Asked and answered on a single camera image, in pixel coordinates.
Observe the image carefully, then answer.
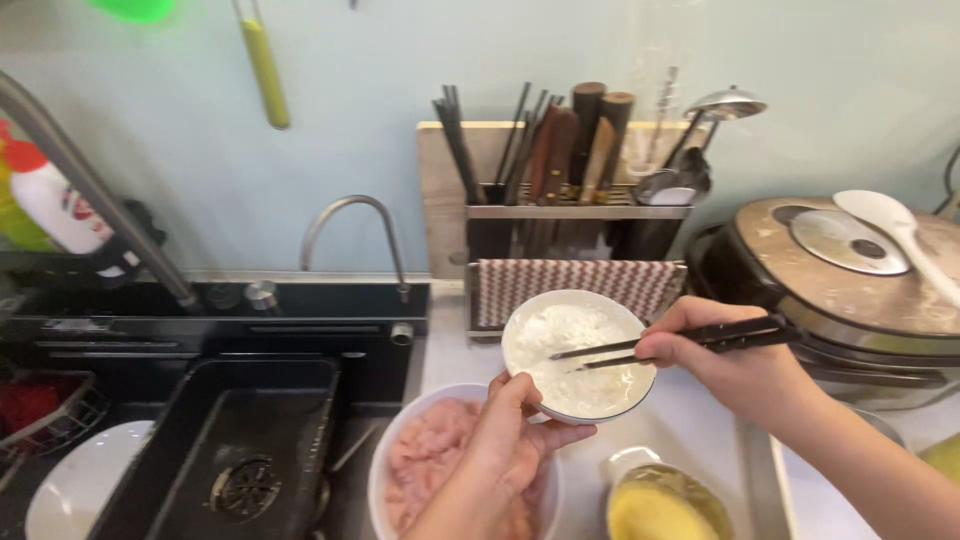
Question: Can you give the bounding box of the person's left hand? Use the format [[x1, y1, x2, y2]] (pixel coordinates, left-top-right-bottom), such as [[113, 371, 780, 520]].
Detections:
[[450, 371, 599, 504]]

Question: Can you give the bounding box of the person's right hand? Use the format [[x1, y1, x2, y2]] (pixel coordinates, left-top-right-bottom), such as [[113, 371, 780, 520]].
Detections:
[[636, 296, 808, 435]]

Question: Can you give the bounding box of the black chopstick with metal tip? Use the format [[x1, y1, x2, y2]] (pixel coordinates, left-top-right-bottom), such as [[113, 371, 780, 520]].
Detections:
[[549, 315, 789, 362], [573, 328, 801, 374]]

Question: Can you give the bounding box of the white bowl with dark rim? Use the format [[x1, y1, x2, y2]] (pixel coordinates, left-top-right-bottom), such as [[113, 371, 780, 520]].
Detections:
[[501, 289, 659, 426]]

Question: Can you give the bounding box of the pink minced meat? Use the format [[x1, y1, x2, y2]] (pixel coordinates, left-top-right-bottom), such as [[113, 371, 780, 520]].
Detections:
[[384, 397, 552, 540]]

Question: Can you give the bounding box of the white starch powder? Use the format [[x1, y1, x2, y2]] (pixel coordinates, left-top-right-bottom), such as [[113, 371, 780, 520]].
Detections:
[[512, 303, 648, 417]]

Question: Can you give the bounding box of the large white bowl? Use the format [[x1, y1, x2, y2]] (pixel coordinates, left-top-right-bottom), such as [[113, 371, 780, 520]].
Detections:
[[366, 382, 565, 540]]

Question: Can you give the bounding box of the black and bronze rice cooker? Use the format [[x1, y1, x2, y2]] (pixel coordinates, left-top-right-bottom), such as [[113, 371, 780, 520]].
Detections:
[[684, 196, 960, 411]]

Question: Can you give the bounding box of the glass jar with yellow contents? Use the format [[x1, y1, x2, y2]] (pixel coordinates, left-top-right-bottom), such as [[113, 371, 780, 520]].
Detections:
[[606, 445, 734, 540]]

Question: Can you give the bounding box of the red white zigzag cloth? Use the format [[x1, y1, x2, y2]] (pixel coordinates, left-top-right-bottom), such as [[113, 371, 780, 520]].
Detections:
[[475, 258, 687, 332]]

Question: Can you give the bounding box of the black spatula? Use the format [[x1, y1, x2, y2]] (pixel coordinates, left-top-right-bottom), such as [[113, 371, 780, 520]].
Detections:
[[633, 146, 713, 207]]

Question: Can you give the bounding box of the white rice paddle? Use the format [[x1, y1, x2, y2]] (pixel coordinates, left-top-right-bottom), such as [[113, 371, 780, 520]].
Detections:
[[832, 189, 960, 310]]

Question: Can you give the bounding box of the black and steel utensil holder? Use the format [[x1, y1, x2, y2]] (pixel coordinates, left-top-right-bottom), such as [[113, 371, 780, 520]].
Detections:
[[464, 182, 695, 264]]

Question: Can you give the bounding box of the yellow-green fruit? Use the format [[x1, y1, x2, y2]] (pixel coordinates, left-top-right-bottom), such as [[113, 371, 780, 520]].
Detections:
[[918, 432, 960, 483]]

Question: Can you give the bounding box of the clear plastic utensil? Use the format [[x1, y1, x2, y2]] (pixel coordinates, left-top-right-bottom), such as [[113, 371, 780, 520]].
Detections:
[[628, 66, 681, 178]]

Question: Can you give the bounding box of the wooden cutting board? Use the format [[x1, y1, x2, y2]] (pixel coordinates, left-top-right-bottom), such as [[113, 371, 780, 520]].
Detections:
[[416, 120, 711, 281]]

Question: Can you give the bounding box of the steel sink drain strainer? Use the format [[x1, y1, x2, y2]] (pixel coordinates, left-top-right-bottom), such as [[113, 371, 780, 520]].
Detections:
[[209, 456, 283, 524]]

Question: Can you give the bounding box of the steel ladle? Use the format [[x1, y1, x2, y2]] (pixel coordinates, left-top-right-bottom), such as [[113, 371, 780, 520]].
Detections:
[[660, 84, 769, 172]]

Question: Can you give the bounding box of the black sink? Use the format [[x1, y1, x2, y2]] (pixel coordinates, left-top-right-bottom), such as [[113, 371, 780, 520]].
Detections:
[[0, 279, 432, 540]]

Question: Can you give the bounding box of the round steel sink knob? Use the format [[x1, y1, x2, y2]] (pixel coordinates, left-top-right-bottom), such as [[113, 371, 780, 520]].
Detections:
[[243, 280, 282, 313]]

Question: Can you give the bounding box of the small curved steel faucet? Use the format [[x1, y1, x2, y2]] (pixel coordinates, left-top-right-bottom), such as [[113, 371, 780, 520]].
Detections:
[[300, 194, 412, 305]]

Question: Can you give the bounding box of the bundle of black chopsticks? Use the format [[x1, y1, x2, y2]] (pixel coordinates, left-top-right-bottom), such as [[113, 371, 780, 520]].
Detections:
[[432, 81, 556, 206]]

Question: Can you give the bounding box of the white plate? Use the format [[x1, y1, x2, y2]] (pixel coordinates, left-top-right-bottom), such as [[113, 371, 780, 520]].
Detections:
[[25, 420, 156, 540]]

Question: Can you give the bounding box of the large grey faucet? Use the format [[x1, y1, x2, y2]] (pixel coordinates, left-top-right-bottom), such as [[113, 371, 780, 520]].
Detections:
[[0, 70, 202, 314]]

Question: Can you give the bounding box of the white bottle with red cap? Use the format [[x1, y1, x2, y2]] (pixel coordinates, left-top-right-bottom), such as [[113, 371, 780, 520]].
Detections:
[[3, 138, 129, 280]]

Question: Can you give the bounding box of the green plastic object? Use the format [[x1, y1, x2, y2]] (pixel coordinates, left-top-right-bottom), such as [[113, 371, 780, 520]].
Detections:
[[87, 0, 178, 24]]

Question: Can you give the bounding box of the knife with light wooden handle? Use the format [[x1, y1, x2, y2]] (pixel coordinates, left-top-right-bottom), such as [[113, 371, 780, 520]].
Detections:
[[577, 116, 618, 205]]

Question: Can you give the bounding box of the knife with dark round handle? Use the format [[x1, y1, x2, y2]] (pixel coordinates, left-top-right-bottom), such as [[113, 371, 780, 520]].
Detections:
[[598, 91, 637, 192], [570, 81, 608, 190]]

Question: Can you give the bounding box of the knife with reddish brown handle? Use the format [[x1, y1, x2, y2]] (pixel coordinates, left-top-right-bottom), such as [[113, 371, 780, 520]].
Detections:
[[528, 103, 580, 205]]

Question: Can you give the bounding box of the black cable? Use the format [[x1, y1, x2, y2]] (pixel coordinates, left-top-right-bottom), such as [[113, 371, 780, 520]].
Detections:
[[933, 142, 960, 220]]

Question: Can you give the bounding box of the utensil with yellow-green handle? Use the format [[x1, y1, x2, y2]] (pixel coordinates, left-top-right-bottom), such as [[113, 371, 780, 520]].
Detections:
[[231, 0, 292, 131]]

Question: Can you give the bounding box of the wire basket with red contents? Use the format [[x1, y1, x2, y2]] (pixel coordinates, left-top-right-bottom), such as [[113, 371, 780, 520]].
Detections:
[[0, 369, 108, 460]]

